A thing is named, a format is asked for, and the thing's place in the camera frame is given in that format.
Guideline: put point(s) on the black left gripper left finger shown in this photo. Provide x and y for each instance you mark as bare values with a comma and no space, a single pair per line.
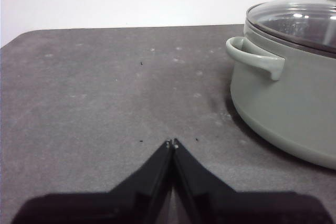
141,182

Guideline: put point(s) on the pale green electric steamer pot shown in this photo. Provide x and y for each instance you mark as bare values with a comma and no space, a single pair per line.
288,103

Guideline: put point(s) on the glass steamer lid with knob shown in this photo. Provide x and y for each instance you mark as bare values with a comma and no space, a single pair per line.
302,24

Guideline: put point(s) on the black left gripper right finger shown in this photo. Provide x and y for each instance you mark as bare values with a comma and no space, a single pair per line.
204,182

